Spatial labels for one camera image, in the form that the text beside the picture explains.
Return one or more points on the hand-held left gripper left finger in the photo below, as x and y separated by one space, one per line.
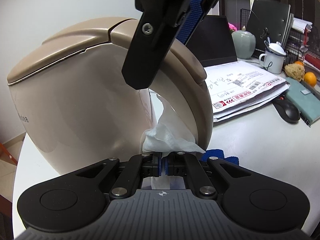
159 166

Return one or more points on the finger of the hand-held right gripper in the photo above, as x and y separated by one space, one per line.
191 20
145 55

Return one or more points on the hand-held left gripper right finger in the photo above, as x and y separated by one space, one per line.
165 168

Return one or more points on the white tissue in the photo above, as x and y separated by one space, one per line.
165 137

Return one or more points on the beige rice cooker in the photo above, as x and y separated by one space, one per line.
82 100

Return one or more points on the black flat panel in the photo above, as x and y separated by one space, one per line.
215 40

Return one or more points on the pink flowers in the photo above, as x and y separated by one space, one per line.
233 26

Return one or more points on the blue cloth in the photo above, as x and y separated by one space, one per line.
216 155

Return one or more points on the celadon lidded jar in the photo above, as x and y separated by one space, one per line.
243 45

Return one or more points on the black binder clip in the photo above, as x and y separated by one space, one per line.
264 33

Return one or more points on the dark grey binder folder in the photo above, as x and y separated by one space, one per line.
272 20

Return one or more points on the stack of paper envelopes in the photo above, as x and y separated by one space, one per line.
240 87

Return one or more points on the white enamel mug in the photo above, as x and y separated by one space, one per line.
272 60

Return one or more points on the stack of white papers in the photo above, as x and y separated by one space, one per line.
301 25

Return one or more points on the tan loofah sponge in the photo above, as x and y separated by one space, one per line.
295 73

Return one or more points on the orange fruit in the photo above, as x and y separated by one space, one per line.
310 79
299 63

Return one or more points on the red printed packaging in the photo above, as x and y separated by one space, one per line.
312 47

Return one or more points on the black computer mouse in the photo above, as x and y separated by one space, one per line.
287 110

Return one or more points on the green notebook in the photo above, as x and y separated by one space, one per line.
303 100

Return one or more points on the brown wooden frame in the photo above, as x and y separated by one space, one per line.
6 152

